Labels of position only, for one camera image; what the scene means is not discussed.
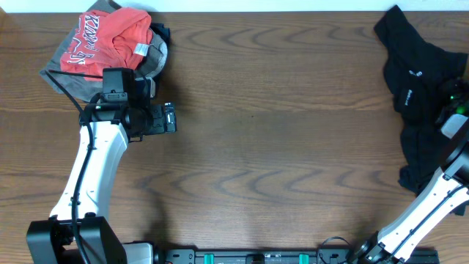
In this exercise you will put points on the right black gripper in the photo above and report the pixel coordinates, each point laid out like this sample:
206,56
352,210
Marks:
447,88

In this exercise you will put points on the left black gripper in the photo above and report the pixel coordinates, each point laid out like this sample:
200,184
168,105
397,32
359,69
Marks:
159,126

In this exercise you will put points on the black t-shirt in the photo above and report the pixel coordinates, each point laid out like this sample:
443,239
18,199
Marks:
414,72

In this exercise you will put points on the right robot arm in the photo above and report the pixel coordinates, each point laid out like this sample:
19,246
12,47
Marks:
447,189

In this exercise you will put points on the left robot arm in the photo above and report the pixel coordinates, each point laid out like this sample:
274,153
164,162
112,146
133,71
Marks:
77,230

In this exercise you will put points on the dark navy folded garment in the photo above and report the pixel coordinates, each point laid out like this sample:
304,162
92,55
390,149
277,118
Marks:
162,31

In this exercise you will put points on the grey folded garment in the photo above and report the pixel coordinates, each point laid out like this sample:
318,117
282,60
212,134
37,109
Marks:
77,84

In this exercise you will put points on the red printed t-shirt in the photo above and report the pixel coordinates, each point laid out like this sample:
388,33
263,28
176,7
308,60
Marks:
103,40

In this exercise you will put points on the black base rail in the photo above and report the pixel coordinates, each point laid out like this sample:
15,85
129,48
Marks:
190,256

